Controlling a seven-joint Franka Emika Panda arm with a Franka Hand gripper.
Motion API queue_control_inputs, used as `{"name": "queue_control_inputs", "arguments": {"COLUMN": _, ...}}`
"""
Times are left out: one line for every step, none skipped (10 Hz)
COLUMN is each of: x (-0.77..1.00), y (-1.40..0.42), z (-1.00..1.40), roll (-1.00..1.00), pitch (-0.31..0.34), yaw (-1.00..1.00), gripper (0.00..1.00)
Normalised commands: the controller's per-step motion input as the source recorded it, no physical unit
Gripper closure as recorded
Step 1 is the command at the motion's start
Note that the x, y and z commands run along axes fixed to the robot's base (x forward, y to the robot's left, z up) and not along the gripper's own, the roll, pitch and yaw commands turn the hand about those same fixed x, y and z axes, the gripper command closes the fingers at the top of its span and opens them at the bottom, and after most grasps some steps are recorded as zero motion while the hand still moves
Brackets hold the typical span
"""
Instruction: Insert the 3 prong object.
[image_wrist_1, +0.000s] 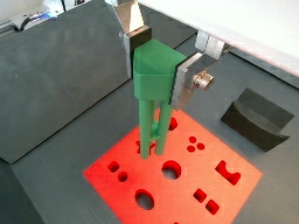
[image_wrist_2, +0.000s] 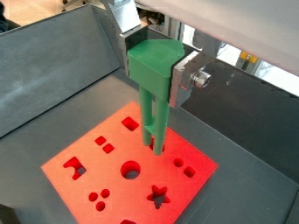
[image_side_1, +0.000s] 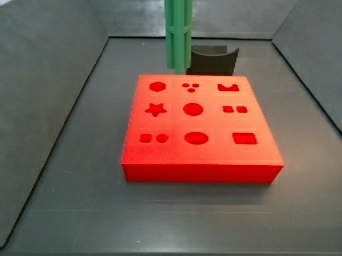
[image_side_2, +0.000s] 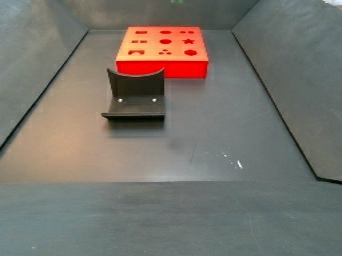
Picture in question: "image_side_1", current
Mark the red shape sorter block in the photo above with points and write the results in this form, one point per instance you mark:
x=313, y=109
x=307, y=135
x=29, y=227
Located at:
x=198, y=130

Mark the dark grey curved block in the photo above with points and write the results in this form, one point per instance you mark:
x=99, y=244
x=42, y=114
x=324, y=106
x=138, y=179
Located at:
x=213, y=60

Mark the green three prong peg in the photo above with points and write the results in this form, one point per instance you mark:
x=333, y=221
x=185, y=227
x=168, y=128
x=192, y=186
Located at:
x=178, y=11

